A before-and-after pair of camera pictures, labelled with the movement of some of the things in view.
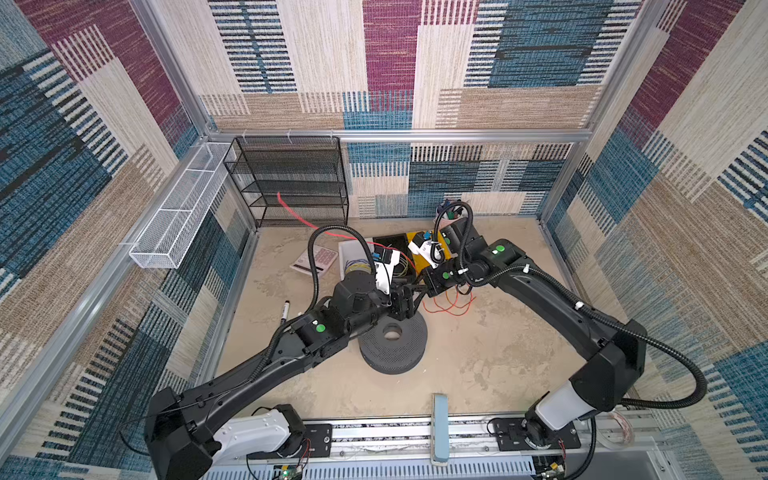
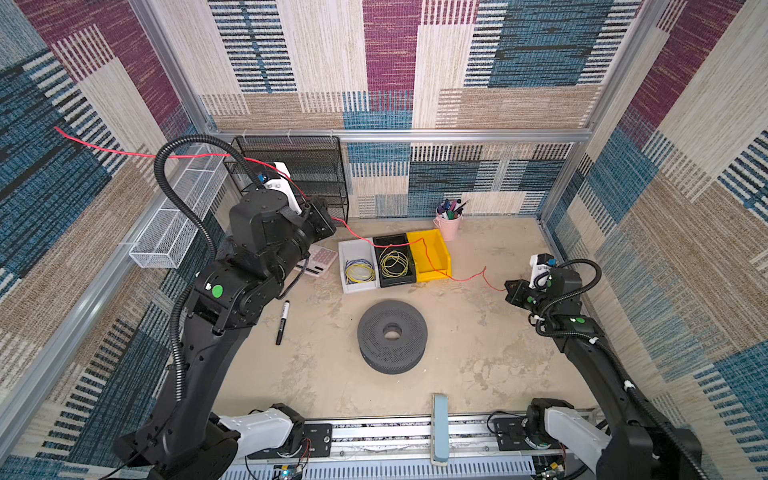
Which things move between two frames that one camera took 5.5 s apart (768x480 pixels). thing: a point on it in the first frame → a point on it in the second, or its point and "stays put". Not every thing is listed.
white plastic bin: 352,250 stays put
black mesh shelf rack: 291,181 stays put
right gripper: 433,287 → 514,295
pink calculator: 323,258 stays put
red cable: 375,245 → 303,192
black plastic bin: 404,268 stays put
